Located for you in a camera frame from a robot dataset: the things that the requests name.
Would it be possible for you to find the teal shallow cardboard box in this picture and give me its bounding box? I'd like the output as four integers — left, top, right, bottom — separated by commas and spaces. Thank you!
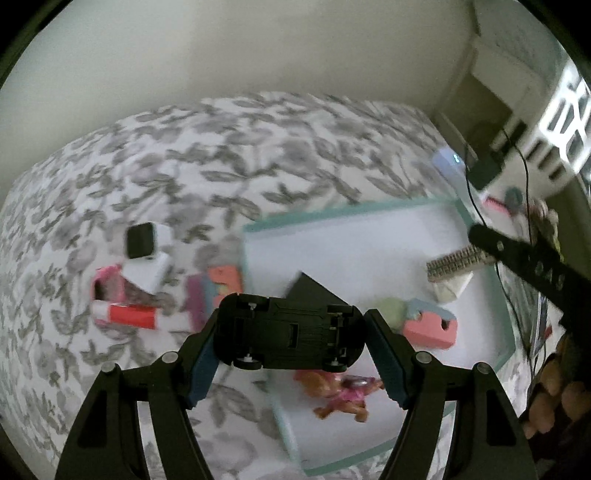
241, 196, 517, 478

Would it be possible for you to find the pink toy block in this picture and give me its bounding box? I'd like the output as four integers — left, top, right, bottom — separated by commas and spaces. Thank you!
374, 295, 459, 352

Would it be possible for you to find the person's right hand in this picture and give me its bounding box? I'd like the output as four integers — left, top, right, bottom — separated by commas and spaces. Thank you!
522, 353, 591, 439

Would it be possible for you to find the orange and blue toy block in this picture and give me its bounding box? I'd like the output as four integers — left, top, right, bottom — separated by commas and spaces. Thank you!
205, 264, 244, 310

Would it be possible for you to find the black charger cable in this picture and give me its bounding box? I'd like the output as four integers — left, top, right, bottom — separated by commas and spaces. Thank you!
464, 129, 555, 370

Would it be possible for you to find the orange toy dog figure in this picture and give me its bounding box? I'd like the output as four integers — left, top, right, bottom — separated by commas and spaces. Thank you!
295, 369, 386, 423

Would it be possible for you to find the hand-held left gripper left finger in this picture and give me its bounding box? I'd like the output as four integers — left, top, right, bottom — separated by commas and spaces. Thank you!
55, 307, 232, 480

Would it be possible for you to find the white power strip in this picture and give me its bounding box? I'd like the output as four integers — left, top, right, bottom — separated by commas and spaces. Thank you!
431, 148, 467, 195

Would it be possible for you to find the grey floral blanket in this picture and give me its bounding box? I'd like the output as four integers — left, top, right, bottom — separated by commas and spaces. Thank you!
0, 91, 591, 480

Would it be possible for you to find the pink white bead mat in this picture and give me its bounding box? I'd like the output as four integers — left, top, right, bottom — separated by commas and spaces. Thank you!
482, 194, 513, 213

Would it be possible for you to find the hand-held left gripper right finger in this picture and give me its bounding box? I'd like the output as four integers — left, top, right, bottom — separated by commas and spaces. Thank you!
365, 309, 539, 480

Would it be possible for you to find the magenta rectangular bar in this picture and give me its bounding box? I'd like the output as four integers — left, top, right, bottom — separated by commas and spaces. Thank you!
186, 273, 218, 330

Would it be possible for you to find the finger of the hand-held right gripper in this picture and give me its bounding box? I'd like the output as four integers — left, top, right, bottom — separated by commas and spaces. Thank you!
468, 224, 591, 324

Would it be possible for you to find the white lattice panel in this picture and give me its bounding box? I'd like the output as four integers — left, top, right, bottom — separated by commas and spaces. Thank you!
522, 60, 591, 181

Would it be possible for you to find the white smartwatch black screen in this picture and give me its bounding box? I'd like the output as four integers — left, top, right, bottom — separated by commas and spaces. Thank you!
126, 222, 171, 260

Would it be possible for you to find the red white tube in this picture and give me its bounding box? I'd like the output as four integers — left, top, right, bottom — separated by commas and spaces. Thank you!
91, 300, 161, 330

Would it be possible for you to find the white bedside shelf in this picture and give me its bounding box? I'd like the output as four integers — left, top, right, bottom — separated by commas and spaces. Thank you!
443, 37, 550, 153

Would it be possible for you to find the black toy car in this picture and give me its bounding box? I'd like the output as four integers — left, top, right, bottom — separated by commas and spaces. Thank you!
215, 293, 365, 372

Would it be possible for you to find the black power adapter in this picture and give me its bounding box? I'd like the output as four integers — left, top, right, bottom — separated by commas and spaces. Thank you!
467, 152, 506, 190

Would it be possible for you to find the white rectangular box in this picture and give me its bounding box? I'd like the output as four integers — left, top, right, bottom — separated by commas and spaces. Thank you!
121, 251, 175, 295

